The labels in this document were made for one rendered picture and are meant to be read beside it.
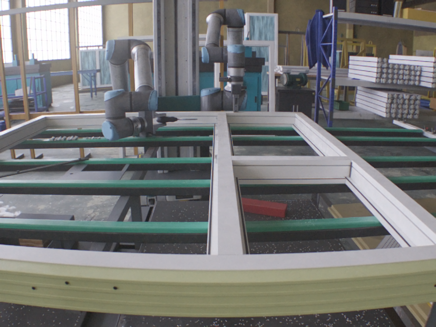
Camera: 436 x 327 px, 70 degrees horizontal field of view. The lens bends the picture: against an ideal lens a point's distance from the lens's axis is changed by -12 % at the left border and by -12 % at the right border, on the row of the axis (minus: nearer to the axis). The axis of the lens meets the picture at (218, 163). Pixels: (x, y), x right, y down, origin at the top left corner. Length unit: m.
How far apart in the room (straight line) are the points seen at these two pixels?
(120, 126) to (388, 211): 1.12
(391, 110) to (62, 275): 5.41
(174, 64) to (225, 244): 2.23
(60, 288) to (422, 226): 0.68
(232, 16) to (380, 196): 1.79
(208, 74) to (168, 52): 2.75
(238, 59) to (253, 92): 3.67
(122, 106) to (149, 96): 0.12
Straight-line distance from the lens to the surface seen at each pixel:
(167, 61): 2.73
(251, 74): 5.48
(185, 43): 2.74
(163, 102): 2.66
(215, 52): 1.95
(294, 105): 5.38
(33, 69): 9.87
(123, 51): 2.02
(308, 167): 1.09
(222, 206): 0.74
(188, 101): 2.68
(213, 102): 2.55
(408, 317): 1.03
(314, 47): 6.29
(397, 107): 5.73
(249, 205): 1.50
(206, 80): 5.43
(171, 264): 0.55
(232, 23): 2.46
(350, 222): 0.87
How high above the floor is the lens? 1.24
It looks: 18 degrees down
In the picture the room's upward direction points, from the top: straight up
